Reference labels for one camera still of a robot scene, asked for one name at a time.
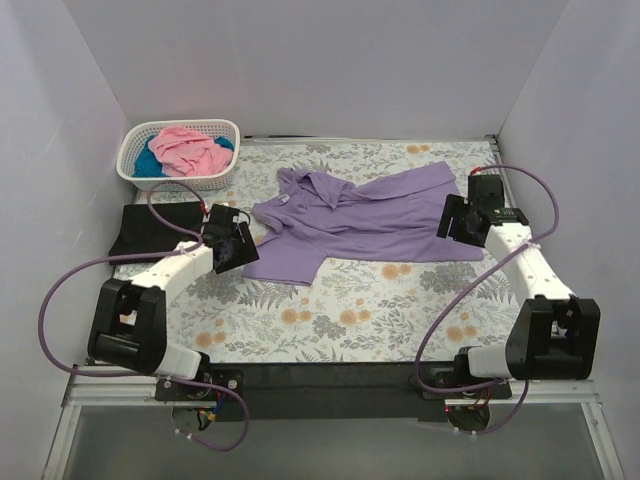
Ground purple t-shirt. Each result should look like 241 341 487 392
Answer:
242 162 483 286

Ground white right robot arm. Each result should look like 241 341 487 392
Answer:
437 169 601 398

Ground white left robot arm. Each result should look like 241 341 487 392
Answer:
88 205 259 400

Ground white plastic laundry basket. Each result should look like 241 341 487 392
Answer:
116 119 240 191

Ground pink t-shirt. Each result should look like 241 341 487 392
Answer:
148 125 234 177

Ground folded black t-shirt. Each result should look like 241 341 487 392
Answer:
108 202 204 256

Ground teal t-shirt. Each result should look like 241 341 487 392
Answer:
131 132 236 179

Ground floral patterned tablecloth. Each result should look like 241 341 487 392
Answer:
93 139 561 365

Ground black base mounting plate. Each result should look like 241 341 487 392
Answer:
154 362 514 424

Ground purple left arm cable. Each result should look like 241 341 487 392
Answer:
41 180 251 453

